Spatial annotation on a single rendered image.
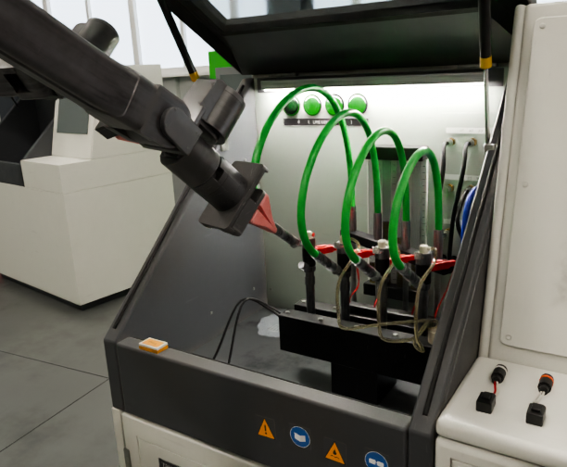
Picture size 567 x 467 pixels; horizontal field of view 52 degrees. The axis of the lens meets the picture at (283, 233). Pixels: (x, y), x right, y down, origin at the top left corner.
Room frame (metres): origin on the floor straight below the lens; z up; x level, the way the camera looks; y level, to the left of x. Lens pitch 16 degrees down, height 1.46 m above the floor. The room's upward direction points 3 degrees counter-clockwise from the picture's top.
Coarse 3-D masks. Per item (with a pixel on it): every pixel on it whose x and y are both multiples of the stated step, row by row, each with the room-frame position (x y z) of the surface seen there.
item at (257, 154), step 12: (312, 84) 1.15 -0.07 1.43; (288, 96) 1.08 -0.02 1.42; (324, 96) 1.20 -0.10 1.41; (276, 108) 1.05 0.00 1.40; (336, 108) 1.23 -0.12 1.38; (264, 132) 1.01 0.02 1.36; (348, 144) 1.27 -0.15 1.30; (252, 156) 0.99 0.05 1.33; (348, 156) 1.28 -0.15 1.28; (348, 168) 1.28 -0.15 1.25
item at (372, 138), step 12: (384, 132) 1.04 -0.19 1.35; (396, 132) 1.08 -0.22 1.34; (372, 144) 0.99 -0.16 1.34; (396, 144) 1.10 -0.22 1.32; (360, 156) 0.96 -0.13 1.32; (360, 168) 0.95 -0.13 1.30; (348, 180) 0.94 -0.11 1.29; (348, 192) 0.92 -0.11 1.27; (408, 192) 1.13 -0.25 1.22; (348, 204) 0.92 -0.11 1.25; (408, 204) 1.13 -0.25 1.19; (348, 216) 0.91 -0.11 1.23; (408, 216) 1.14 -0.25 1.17; (348, 228) 0.91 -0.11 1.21; (408, 228) 1.13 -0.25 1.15; (348, 240) 0.91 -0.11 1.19; (408, 240) 1.13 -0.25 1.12; (348, 252) 0.92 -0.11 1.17; (360, 264) 0.95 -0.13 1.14; (372, 276) 0.99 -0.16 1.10
